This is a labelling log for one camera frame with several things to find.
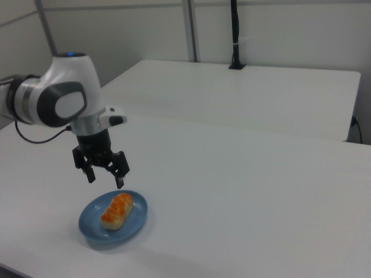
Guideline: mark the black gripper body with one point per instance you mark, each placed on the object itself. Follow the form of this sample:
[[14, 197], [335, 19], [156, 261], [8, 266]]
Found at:
[[94, 146]]

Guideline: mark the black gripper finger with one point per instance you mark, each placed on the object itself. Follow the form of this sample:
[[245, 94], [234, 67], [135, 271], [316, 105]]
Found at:
[[90, 173], [120, 168]]

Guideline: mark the bread with orange topping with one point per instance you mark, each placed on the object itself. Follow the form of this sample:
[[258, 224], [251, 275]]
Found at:
[[117, 211]]

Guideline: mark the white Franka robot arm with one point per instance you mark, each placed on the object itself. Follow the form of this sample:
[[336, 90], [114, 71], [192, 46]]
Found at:
[[66, 95]]

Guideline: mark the blue oval plate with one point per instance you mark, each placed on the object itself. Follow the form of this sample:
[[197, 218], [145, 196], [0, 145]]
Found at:
[[95, 228]]

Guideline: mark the grey metal partition post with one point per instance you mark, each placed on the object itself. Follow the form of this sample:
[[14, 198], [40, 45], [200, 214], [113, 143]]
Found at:
[[192, 29], [47, 29]]

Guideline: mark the black camera stand pole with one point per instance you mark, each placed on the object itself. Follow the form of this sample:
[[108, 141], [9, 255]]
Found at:
[[236, 32]]

